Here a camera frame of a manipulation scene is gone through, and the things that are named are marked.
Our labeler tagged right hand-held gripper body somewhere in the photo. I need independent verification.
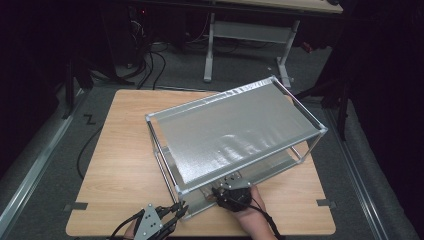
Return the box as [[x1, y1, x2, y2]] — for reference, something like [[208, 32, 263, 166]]
[[216, 174, 253, 213]]

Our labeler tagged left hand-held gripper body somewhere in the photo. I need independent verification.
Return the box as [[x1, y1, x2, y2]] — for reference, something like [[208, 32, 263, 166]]
[[133, 203, 172, 240]]

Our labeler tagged grey two-tier shoe rack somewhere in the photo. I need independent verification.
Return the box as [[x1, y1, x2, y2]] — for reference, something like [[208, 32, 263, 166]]
[[144, 75, 329, 221]]

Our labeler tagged person's left hand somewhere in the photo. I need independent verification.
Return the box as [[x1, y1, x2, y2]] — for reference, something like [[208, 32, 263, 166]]
[[123, 219, 136, 240]]

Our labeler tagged person's right hand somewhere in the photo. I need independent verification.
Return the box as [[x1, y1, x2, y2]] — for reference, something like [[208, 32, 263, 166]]
[[234, 184, 268, 224]]

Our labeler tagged grey tape piece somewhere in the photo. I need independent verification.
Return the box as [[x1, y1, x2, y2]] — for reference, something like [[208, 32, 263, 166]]
[[63, 201, 88, 213], [316, 198, 337, 209]]

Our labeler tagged black metal stand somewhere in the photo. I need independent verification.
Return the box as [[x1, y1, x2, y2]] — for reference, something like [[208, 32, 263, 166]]
[[291, 74, 354, 141], [61, 58, 96, 120]]

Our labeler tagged white-legged desk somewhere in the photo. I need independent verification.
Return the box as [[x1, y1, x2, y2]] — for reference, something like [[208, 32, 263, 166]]
[[203, 0, 344, 92]]

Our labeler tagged dark computer with red light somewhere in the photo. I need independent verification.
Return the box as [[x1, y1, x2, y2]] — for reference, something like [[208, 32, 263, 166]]
[[128, 4, 151, 44]]

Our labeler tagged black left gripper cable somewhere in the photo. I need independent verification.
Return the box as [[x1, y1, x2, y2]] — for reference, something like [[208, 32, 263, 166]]
[[109, 209, 146, 240]]

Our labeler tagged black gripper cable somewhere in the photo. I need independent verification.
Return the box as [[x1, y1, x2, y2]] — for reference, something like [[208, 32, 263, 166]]
[[249, 196, 283, 240], [109, 209, 146, 240]]

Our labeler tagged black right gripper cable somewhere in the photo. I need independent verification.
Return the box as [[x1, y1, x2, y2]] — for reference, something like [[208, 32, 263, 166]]
[[249, 196, 283, 240]]

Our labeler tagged black cable on floor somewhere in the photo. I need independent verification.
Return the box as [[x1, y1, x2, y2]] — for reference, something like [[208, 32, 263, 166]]
[[76, 124, 104, 181]]

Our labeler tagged aluminium floor rail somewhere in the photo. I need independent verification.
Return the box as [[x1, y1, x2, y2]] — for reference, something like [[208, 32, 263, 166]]
[[0, 88, 86, 231], [324, 108, 389, 240]]

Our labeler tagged bundle of black floor cables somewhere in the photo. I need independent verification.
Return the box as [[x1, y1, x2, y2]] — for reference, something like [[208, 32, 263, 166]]
[[126, 39, 168, 91]]

